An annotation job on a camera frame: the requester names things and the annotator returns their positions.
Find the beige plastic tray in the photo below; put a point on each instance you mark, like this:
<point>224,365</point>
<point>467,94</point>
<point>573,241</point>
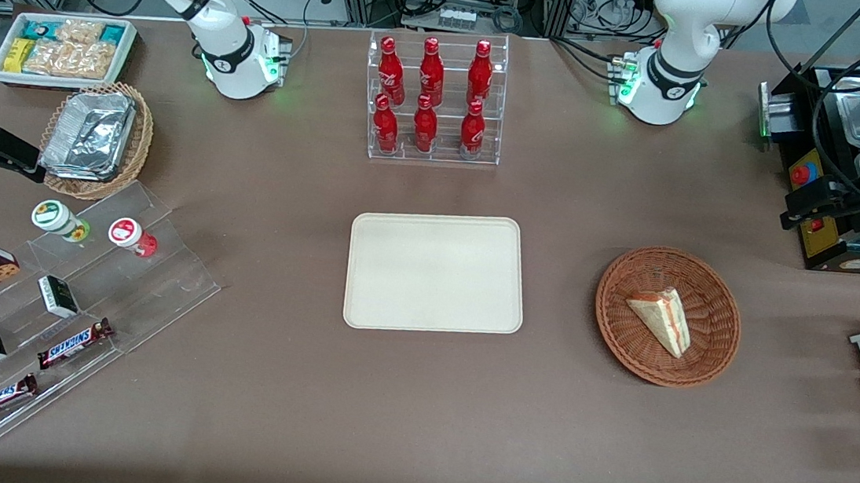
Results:
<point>435,273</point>

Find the round brown wicker basket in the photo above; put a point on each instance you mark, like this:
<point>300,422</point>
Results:
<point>713,332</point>

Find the white power strip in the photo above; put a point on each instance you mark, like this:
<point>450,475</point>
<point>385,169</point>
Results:
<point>457,17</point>

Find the red lid strawberry cup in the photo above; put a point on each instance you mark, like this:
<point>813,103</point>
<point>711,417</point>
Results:
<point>127,232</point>

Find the yellow emergency stop box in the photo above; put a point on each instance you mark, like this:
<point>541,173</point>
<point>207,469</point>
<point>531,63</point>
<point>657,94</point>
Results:
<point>808,166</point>
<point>820,241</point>

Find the teal snack packet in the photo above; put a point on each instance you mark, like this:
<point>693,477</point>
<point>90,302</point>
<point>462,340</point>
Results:
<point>38,30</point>
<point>112,34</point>

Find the oval light wicker basket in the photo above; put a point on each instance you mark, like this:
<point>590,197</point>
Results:
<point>141,143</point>

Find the black food warmer cabinet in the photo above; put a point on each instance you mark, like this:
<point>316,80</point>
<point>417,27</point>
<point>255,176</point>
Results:
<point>847,167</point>

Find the green lid sunflower cup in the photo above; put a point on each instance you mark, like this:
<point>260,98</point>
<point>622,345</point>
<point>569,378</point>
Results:
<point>53,217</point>

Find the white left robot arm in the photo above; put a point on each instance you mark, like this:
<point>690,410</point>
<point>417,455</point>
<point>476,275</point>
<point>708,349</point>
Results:
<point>665,91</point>

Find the clear cookie bag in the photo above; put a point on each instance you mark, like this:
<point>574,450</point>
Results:
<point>96,61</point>
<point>81,32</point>
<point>51,57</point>

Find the triangular sandwich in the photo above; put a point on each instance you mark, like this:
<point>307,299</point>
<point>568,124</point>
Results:
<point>663,319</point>

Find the white plastic snack bin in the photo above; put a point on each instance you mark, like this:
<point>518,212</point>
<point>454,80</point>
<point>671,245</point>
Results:
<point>58,84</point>

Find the red cola bottle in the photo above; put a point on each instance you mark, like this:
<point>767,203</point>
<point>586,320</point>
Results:
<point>391,72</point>
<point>386,125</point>
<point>480,77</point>
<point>472,131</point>
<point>431,74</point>
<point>424,126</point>

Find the clear acrylic bottle rack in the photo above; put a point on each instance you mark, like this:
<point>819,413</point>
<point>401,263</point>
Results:
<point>450,117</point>

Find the stacked aluminium foil trays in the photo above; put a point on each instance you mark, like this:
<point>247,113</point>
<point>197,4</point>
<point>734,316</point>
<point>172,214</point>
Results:
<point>89,134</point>

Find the yellow snack packet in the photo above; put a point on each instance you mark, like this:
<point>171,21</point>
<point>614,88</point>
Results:
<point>18,56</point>

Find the clear acrylic stepped shelf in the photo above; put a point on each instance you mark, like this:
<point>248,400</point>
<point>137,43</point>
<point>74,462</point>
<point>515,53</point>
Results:
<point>174,280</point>

